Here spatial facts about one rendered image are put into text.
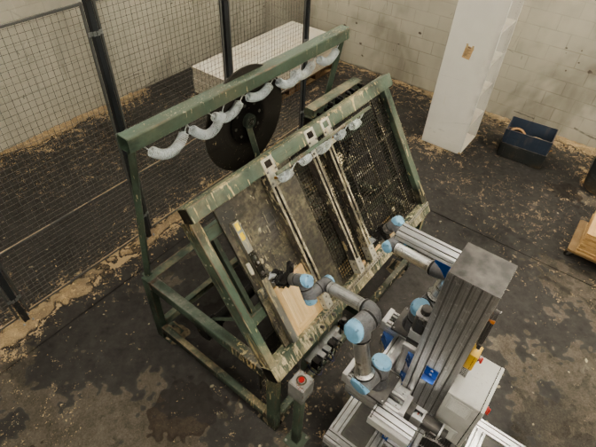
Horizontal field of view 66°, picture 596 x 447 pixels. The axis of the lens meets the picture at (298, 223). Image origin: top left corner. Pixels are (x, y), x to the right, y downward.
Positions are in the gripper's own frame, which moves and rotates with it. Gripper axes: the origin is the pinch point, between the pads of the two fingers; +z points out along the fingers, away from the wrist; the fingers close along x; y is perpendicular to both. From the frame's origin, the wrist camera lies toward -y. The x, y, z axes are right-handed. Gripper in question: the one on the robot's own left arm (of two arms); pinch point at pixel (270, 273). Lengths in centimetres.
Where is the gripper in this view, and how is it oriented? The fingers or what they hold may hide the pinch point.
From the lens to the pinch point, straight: 286.8
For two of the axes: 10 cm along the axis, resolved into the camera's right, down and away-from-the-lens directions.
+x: 5.7, 6.2, 5.4
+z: -6.9, 0.1, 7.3
